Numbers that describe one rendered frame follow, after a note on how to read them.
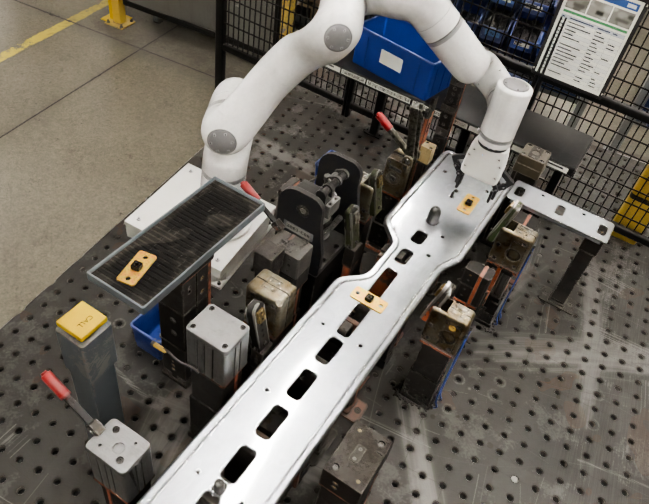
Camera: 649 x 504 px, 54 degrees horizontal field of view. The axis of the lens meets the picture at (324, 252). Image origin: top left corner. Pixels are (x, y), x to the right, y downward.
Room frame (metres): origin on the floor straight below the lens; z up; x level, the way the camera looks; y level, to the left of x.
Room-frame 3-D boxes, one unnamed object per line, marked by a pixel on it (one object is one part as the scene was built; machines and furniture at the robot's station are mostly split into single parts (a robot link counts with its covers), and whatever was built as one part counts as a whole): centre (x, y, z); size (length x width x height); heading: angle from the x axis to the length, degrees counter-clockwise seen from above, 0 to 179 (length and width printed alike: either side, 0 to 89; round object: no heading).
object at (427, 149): (1.49, -0.23, 0.88); 0.04 x 0.04 x 0.36; 66
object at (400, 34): (1.92, -0.14, 1.10); 0.30 x 0.17 x 0.13; 56
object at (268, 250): (0.94, 0.12, 0.90); 0.05 x 0.05 x 0.40; 66
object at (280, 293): (0.86, 0.09, 0.89); 0.13 x 0.11 x 0.38; 66
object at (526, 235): (1.23, -0.48, 0.87); 0.12 x 0.09 x 0.35; 66
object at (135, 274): (0.77, 0.34, 1.17); 0.08 x 0.04 x 0.01; 167
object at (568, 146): (1.84, -0.31, 1.02); 0.90 x 0.22 x 0.03; 66
